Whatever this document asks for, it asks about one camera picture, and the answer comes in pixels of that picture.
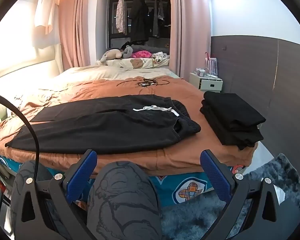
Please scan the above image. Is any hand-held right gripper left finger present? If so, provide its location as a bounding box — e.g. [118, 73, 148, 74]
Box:
[11, 149, 98, 240]

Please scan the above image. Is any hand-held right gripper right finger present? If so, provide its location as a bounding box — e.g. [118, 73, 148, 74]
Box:
[199, 149, 300, 240]

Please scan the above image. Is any blue printed bed sheet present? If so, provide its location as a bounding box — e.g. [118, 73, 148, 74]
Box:
[0, 152, 243, 208]

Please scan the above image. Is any blue-grey shaggy rug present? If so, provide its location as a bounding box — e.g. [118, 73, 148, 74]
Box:
[161, 152, 300, 240]

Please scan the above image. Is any knee in grey patterned trousers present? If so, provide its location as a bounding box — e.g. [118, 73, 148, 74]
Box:
[87, 161, 163, 240]

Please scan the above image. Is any white nightstand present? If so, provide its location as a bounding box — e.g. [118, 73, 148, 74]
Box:
[189, 72, 223, 91]

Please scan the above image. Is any brown blanket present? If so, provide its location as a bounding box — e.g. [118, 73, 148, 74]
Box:
[0, 76, 259, 178]

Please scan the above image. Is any cream bed cover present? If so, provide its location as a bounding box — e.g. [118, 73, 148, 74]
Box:
[50, 66, 180, 80]

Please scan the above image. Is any pink striped bag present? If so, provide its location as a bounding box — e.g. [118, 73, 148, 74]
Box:
[205, 52, 218, 74]

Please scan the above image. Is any beige plush toy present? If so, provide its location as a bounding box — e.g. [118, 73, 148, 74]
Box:
[97, 49, 123, 65]

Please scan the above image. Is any bear print pillow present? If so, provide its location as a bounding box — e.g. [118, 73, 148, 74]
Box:
[104, 57, 170, 70]

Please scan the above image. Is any white printed cloth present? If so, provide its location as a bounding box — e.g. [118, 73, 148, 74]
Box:
[151, 52, 170, 63]

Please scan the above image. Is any grey plush toy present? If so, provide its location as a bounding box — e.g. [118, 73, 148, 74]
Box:
[121, 44, 135, 59]

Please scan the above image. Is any pink cloth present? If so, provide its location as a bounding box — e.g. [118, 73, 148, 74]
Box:
[132, 51, 152, 59]

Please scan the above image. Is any pink curtain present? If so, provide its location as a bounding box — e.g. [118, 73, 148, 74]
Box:
[169, 0, 212, 79]
[59, 0, 99, 72]

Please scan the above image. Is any hanging floral garment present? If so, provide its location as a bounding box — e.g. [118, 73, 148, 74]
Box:
[115, 0, 127, 33]

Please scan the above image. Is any hanging grey garment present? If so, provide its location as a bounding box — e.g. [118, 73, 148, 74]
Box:
[152, 0, 167, 37]

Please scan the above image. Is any hanging white garment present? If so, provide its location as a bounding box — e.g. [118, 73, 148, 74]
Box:
[34, 0, 58, 34]

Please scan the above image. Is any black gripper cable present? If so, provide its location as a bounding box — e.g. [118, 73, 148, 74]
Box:
[0, 92, 40, 180]

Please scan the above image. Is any tangle of black cables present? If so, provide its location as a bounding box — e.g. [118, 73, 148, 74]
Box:
[116, 78, 170, 88]

